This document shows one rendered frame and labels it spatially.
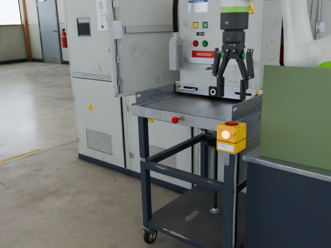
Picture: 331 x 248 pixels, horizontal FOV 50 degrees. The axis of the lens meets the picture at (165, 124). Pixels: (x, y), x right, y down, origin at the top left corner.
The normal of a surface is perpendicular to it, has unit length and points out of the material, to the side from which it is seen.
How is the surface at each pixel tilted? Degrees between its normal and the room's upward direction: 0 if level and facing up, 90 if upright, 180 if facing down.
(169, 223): 0
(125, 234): 0
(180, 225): 0
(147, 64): 90
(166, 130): 90
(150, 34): 90
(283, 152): 90
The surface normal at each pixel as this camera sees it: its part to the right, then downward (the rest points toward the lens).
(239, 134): 0.78, 0.18
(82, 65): -0.63, 0.23
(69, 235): -0.03, -0.96
